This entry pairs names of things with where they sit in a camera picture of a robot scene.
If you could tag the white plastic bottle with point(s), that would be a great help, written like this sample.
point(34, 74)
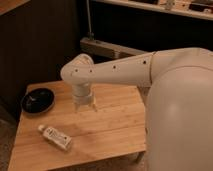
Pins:
point(55, 137)

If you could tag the long wooden beam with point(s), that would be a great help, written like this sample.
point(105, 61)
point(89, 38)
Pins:
point(105, 49)

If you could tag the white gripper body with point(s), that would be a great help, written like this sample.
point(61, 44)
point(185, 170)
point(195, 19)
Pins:
point(82, 94)

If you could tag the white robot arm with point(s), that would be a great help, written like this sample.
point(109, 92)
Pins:
point(179, 105)

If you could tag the wooden shelf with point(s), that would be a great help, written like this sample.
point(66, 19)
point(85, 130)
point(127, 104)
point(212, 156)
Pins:
point(186, 8)

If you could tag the wooden table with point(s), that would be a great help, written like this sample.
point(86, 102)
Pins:
point(115, 127)

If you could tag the black ceramic bowl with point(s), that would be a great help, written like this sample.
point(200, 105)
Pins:
point(38, 100)

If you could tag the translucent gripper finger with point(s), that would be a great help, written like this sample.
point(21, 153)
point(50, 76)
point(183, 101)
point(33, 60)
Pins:
point(94, 107)
point(77, 108)

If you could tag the metal pole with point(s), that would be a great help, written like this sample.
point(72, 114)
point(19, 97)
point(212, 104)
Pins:
point(90, 32)

